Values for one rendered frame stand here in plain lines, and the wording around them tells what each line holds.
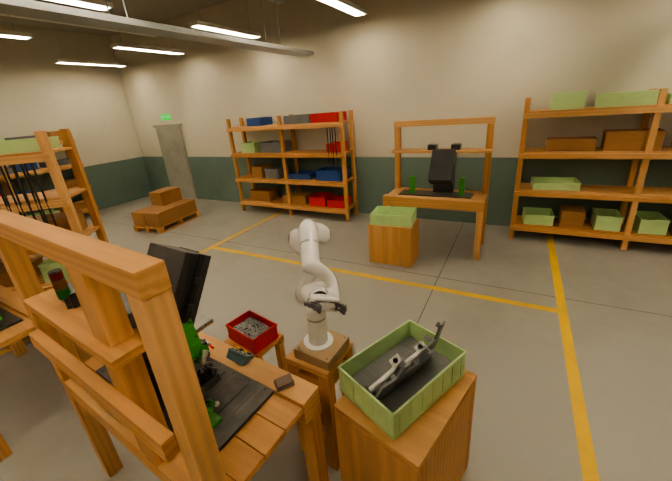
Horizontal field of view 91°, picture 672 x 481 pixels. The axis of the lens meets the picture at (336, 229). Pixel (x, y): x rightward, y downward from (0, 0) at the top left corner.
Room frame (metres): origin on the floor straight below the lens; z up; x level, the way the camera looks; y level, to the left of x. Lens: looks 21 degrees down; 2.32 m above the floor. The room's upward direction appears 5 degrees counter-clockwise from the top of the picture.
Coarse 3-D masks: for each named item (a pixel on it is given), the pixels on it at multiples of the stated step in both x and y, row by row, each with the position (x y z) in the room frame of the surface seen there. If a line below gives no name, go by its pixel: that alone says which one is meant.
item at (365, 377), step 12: (396, 348) 1.67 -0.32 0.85; (408, 348) 1.66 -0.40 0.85; (384, 360) 1.57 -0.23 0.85; (432, 360) 1.54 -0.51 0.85; (444, 360) 1.53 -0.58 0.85; (360, 372) 1.49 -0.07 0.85; (372, 372) 1.48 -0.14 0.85; (384, 372) 1.48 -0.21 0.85; (420, 372) 1.46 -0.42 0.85; (432, 372) 1.45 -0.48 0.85; (360, 384) 1.40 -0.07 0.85; (408, 384) 1.38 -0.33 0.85; (420, 384) 1.37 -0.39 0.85; (384, 396) 1.31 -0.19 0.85; (396, 396) 1.31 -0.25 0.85; (408, 396) 1.30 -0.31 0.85; (396, 408) 1.23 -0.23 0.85
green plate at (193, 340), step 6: (186, 324) 1.52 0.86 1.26; (192, 324) 1.54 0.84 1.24; (186, 330) 1.50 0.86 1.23; (192, 330) 1.52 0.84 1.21; (186, 336) 1.49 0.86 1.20; (192, 336) 1.51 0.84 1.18; (198, 336) 1.53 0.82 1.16; (192, 342) 1.49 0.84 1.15; (198, 342) 1.52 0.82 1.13; (192, 348) 1.48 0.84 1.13; (198, 348) 1.50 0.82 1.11; (192, 354) 1.46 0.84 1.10; (198, 354) 1.49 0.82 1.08
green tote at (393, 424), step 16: (384, 336) 1.65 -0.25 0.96; (400, 336) 1.73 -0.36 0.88; (416, 336) 1.74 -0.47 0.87; (432, 336) 1.64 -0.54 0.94; (368, 352) 1.56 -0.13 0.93; (384, 352) 1.64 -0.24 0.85; (448, 352) 1.55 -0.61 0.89; (464, 352) 1.46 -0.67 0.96; (352, 368) 1.48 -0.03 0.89; (448, 368) 1.36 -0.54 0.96; (464, 368) 1.47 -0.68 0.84; (352, 384) 1.33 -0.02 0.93; (432, 384) 1.28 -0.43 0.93; (448, 384) 1.37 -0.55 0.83; (352, 400) 1.34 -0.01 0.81; (368, 400) 1.24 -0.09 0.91; (416, 400) 1.21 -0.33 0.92; (432, 400) 1.29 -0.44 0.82; (368, 416) 1.25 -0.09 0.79; (384, 416) 1.15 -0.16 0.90; (400, 416) 1.13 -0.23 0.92; (416, 416) 1.21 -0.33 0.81; (400, 432) 1.13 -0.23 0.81
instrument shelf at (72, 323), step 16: (32, 304) 1.38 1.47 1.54; (48, 304) 1.36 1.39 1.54; (64, 304) 1.35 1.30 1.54; (48, 320) 1.24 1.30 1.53; (64, 320) 1.22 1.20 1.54; (80, 320) 1.21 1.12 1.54; (80, 336) 1.09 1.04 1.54; (96, 352) 0.99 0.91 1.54; (112, 352) 0.98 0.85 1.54; (128, 352) 0.98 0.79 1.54; (112, 368) 0.93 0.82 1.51
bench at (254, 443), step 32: (64, 384) 1.57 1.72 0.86; (96, 416) 1.37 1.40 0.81; (256, 416) 1.23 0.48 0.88; (288, 416) 1.21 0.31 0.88; (320, 416) 1.36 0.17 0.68; (96, 448) 1.58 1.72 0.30; (128, 448) 1.18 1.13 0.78; (224, 448) 1.07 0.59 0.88; (256, 448) 1.06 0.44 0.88; (320, 448) 1.33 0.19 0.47; (320, 480) 1.30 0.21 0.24
